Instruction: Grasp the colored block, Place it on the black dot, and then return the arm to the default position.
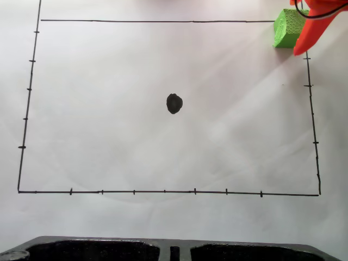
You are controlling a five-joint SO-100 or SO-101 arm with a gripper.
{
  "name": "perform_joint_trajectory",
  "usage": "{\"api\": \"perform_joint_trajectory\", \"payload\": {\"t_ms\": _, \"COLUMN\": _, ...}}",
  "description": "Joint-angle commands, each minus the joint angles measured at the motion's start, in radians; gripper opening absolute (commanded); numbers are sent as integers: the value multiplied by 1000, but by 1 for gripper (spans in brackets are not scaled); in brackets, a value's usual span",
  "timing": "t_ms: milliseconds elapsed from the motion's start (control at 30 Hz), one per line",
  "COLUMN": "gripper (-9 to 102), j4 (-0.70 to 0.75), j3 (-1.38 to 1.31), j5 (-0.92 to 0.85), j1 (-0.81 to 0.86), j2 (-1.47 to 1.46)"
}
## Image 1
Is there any green foam block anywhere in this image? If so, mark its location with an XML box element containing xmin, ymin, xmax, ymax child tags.
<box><xmin>272</xmin><ymin>8</ymin><xmax>310</xmax><ymax>49</ymax></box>

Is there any black marker dot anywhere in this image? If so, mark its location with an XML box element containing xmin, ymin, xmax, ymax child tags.
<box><xmin>166</xmin><ymin>93</ymin><xmax>184</xmax><ymax>115</ymax></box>

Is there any white sheet with drawn rectangle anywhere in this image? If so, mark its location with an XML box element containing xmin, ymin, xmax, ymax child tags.
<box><xmin>0</xmin><ymin>0</ymin><xmax>348</xmax><ymax>247</ymax></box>

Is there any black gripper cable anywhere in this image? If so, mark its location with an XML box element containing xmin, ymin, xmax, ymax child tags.
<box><xmin>294</xmin><ymin>0</ymin><xmax>348</xmax><ymax>20</ymax></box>

